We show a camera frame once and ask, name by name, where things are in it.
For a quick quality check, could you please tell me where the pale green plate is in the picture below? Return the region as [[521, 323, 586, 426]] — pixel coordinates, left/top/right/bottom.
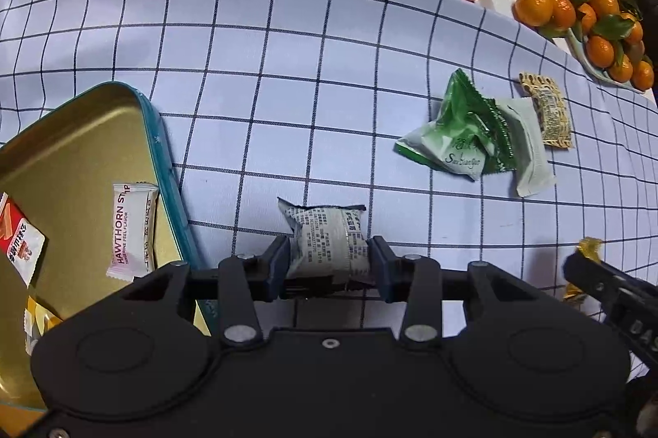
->
[[565, 29, 658, 95]]

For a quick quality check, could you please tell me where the pale green snack packet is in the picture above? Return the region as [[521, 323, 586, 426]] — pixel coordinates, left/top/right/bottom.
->
[[496, 97, 557, 198]]

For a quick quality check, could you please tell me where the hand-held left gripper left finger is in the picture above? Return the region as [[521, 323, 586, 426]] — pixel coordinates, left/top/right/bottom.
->
[[120, 236, 290, 349]]

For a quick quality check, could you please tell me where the yellow silver snack packet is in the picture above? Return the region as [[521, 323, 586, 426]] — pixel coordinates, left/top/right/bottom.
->
[[23, 294, 65, 357]]

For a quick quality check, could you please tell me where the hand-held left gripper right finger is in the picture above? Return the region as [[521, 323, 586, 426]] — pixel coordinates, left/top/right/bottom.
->
[[369, 236, 540, 349]]

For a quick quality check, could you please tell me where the white pink snack packet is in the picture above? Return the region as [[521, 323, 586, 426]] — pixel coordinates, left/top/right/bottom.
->
[[106, 181, 160, 282]]

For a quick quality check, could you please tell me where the gold candy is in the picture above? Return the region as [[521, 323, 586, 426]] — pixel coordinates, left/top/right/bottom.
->
[[563, 236, 605, 302]]

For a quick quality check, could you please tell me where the pile of leafy mandarins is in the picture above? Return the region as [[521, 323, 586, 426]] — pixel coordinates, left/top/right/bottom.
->
[[514, 0, 656, 92]]

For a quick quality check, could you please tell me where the red white snack packet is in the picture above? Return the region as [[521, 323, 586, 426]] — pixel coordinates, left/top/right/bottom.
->
[[0, 191, 46, 289]]

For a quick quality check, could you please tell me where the teal tin box gold inside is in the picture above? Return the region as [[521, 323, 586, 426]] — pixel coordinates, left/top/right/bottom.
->
[[0, 81, 211, 410]]

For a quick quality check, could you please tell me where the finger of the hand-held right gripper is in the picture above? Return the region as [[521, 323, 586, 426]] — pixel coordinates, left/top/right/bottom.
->
[[563, 252, 643, 315]]

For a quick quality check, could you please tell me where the grey snack packet black end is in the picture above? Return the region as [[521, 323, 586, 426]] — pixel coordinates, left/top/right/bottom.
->
[[276, 197, 372, 297]]

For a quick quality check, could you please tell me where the brown patterned snack packet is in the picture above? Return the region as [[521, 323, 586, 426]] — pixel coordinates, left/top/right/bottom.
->
[[518, 72, 574, 151]]

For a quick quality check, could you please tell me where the green white leaf snack packet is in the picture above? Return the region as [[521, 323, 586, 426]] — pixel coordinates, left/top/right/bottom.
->
[[395, 69, 502, 182]]

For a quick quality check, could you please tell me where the blue checked white tablecloth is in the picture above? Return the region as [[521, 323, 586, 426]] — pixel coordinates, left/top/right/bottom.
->
[[0, 0, 658, 382]]

